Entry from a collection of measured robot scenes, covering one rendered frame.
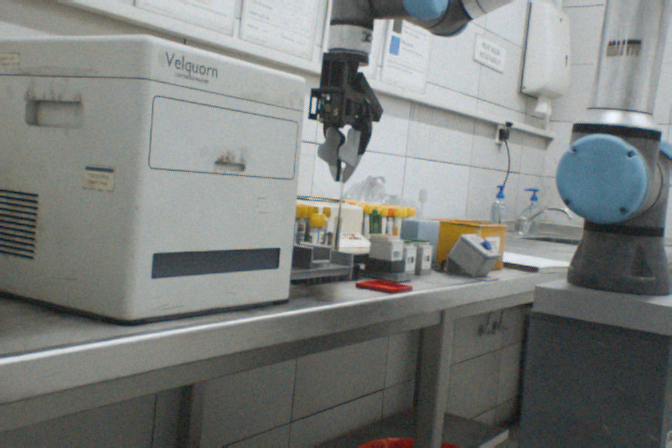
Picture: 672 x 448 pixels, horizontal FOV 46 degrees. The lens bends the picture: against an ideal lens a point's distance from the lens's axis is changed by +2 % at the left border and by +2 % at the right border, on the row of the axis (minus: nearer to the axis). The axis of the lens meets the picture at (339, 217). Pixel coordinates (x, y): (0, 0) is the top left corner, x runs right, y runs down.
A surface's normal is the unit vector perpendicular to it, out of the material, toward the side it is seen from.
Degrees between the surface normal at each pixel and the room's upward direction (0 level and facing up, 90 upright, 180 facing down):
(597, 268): 73
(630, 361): 90
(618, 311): 90
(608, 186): 99
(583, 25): 90
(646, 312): 90
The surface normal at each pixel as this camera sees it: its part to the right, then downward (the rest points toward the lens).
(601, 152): -0.52, 0.14
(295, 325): 0.83, 0.11
